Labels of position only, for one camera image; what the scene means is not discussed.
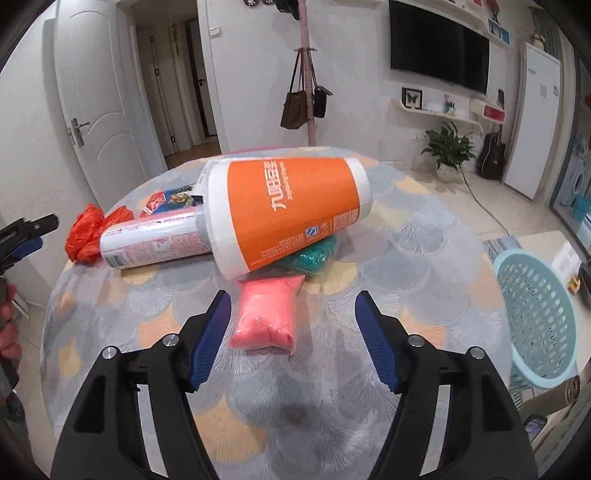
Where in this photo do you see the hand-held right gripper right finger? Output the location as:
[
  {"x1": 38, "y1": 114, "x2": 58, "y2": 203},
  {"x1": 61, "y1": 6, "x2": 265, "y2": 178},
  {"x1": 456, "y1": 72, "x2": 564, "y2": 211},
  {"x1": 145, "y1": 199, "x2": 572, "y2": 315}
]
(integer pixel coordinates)
[{"x1": 355, "y1": 290, "x2": 539, "y2": 480}]

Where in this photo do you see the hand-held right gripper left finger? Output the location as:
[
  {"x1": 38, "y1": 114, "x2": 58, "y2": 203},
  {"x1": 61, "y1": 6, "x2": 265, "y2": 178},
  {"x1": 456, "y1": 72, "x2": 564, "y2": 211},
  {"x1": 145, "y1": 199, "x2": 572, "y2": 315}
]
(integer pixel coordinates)
[{"x1": 52, "y1": 290, "x2": 232, "y2": 480}]

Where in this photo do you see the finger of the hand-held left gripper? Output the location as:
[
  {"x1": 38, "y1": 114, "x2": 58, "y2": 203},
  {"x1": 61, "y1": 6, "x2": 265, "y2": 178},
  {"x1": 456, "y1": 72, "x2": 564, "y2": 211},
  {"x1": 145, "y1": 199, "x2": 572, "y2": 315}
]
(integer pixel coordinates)
[{"x1": 0, "y1": 213, "x2": 60, "y2": 271}]

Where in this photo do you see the pink powder bag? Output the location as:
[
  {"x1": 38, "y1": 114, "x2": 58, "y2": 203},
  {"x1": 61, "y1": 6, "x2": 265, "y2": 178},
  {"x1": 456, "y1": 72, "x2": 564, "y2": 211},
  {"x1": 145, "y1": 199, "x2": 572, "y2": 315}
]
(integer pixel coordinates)
[{"x1": 229, "y1": 273, "x2": 306, "y2": 355}]

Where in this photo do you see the orange plastic bag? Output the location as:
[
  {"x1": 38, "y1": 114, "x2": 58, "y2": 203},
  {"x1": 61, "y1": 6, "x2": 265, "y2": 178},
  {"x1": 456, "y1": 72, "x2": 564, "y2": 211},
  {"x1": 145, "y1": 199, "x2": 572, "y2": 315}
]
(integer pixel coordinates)
[{"x1": 65, "y1": 204, "x2": 134, "y2": 264}]

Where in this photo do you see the teal bag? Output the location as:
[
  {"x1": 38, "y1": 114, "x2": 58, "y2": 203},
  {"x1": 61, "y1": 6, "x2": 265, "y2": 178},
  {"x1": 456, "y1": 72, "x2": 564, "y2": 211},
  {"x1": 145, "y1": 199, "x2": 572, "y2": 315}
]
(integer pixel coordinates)
[{"x1": 280, "y1": 235, "x2": 338, "y2": 276}]

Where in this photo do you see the pink white labelled cup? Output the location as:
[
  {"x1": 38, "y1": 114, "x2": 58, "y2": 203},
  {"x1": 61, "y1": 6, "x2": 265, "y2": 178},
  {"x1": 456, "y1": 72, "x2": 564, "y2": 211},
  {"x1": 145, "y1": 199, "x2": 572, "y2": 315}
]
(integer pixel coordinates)
[{"x1": 100, "y1": 207, "x2": 214, "y2": 269}]

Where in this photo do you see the red blue snack wrapper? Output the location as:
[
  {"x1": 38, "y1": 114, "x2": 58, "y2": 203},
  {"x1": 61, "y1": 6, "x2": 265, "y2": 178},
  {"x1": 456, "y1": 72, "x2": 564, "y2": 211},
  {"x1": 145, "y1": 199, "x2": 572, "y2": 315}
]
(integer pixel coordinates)
[{"x1": 140, "y1": 184, "x2": 204, "y2": 217}]

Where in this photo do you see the large orange labelled cup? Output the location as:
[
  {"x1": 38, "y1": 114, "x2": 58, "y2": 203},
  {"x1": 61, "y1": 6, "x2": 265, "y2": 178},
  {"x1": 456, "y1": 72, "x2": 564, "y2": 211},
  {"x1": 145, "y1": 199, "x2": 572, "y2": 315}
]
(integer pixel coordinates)
[{"x1": 198, "y1": 156, "x2": 373, "y2": 280}]

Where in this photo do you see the light blue plastic basket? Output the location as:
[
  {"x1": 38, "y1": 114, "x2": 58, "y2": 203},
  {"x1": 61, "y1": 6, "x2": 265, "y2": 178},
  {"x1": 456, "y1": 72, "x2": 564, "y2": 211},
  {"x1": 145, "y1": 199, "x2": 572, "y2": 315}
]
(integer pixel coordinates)
[{"x1": 492, "y1": 249, "x2": 579, "y2": 397}]

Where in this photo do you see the person's left hand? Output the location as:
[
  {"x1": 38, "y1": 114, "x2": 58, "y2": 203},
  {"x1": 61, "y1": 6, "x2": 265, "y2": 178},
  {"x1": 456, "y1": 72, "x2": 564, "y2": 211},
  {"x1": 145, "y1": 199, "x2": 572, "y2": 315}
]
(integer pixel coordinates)
[{"x1": 0, "y1": 282, "x2": 23, "y2": 361}]

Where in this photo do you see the round table with patterned cloth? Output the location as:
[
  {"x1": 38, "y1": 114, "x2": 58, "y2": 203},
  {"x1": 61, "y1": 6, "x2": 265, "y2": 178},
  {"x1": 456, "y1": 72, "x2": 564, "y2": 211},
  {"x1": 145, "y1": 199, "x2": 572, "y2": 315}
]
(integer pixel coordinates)
[{"x1": 41, "y1": 147, "x2": 513, "y2": 480}]

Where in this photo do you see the white door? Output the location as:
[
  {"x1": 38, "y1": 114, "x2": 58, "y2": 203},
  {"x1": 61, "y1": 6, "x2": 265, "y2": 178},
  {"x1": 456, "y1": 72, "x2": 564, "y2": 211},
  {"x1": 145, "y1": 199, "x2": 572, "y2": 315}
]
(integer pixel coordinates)
[{"x1": 52, "y1": 0, "x2": 168, "y2": 191}]

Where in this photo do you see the potted green plant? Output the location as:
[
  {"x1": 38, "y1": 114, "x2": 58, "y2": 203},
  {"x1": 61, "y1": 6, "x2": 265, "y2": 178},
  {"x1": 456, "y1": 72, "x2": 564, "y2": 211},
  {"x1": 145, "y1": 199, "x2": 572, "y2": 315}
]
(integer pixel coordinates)
[{"x1": 420, "y1": 122, "x2": 477, "y2": 182}]

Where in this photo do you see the acoustic guitar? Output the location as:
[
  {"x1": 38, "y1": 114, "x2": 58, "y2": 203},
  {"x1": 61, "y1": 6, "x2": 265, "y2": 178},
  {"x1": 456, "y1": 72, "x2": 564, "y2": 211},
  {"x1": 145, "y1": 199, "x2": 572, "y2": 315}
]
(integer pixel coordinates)
[{"x1": 476, "y1": 90, "x2": 507, "y2": 181}]

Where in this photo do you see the black handbag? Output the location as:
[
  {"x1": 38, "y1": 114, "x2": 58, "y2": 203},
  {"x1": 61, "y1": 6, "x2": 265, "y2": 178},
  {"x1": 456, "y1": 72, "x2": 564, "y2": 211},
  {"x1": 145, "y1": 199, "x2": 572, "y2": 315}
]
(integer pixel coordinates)
[{"x1": 312, "y1": 52, "x2": 333, "y2": 118}]

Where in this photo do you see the brown handbag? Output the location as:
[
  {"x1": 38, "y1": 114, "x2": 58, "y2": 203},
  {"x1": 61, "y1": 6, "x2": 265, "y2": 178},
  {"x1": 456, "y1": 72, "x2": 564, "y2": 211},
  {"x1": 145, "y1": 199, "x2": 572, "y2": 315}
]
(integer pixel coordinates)
[{"x1": 280, "y1": 51, "x2": 309, "y2": 130}]

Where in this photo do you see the washing machine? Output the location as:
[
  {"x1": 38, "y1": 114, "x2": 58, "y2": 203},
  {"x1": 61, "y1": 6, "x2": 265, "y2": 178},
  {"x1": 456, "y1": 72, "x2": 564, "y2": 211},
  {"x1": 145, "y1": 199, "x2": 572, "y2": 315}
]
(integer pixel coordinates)
[{"x1": 552, "y1": 134, "x2": 591, "y2": 241}]

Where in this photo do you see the white refrigerator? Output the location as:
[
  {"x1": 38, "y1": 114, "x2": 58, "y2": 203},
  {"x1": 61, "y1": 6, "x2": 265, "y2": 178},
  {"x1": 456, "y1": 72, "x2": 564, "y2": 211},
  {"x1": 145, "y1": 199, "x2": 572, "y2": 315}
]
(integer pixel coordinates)
[{"x1": 502, "y1": 42, "x2": 564, "y2": 201}]

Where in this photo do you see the pink coat stand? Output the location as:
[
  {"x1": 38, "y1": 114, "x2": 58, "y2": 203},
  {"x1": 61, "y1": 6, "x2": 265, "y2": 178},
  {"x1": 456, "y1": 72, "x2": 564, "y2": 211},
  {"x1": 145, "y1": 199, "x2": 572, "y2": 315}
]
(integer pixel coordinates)
[{"x1": 295, "y1": 0, "x2": 321, "y2": 149}]

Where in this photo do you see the grey floor cable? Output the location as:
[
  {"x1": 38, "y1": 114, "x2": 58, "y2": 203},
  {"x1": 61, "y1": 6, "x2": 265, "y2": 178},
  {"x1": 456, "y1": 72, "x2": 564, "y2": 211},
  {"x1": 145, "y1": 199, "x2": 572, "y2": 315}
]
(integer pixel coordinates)
[{"x1": 457, "y1": 167, "x2": 513, "y2": 237}]

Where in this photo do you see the white wall shelf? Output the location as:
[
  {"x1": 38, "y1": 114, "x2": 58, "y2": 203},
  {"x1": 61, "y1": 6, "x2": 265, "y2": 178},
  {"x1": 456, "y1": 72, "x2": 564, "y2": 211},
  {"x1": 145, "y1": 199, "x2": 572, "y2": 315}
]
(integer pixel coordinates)
[{"x1": 390, "y1": 98, "x2": 484, "y2": 134}]

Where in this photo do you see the wall television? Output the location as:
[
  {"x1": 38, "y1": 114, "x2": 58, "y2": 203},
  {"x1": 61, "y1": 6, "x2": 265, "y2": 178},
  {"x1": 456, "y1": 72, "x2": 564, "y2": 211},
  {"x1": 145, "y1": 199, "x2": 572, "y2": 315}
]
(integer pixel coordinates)
[{"x1": 389, "y1": 0, "x2": 490, "y2": 95}]

